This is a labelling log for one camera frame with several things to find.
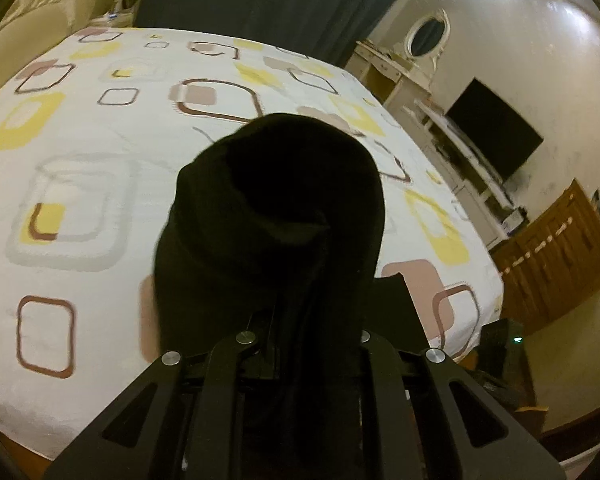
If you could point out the small table fan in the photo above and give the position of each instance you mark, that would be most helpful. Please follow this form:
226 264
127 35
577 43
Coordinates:
121 13

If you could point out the black flat television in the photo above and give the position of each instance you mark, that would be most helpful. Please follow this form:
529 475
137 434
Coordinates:
495 129

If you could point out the cream tufted headboard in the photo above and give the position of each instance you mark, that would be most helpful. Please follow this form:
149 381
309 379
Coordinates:
32 27

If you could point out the brown wooden door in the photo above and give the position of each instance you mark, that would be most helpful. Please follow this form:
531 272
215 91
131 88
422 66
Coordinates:
552 265

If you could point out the white vanity dresser with mirror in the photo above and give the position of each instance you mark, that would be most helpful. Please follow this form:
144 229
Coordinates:
401 79

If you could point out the white patterned bed sheet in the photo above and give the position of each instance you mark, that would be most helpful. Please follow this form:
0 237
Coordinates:
92 135

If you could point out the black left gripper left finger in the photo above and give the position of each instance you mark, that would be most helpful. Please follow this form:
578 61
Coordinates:
175 421

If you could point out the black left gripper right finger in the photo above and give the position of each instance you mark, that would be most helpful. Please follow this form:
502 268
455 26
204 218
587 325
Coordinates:
423 417

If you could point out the black pants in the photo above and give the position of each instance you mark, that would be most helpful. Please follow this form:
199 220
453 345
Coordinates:
266 270

